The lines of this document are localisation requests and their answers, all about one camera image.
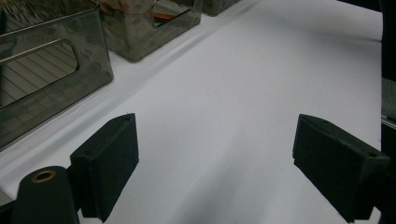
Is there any white table mat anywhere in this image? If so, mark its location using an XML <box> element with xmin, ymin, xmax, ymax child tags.
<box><xmin>0</xmin><ymin>0</ymin><xmax>384</xmax><ymax>224</ymax></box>

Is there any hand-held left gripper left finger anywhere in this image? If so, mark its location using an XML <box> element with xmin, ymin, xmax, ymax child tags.
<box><xmin>69</xmin><ymin>113</ymin><xmax>140</xmax><ymax>223</ymax></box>

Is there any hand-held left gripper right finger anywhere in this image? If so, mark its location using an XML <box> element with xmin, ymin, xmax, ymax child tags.
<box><xmin>291</xmin><ymin>113</ymin><xmax>392</xmax><ymax>224</ymax></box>

